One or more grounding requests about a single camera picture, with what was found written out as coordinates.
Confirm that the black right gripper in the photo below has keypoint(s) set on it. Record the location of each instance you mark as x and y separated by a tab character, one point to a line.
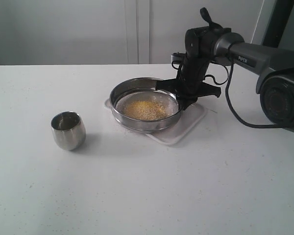
189	83

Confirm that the yellow grain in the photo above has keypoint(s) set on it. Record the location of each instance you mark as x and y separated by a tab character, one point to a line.
145	110

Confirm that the round stainless steel sieve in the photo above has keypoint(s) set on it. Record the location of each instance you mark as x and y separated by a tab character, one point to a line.
142	88

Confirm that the stainless steel cup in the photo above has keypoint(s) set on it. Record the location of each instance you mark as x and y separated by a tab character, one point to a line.
68	130

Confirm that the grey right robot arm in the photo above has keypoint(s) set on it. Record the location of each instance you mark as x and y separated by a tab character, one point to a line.
214	44

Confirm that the white plastic tray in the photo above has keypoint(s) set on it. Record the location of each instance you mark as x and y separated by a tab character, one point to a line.
171	130

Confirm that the white cabinet doors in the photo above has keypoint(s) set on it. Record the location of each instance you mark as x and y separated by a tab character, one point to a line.
67	32

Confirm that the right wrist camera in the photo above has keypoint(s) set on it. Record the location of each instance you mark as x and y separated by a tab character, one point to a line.
177	57

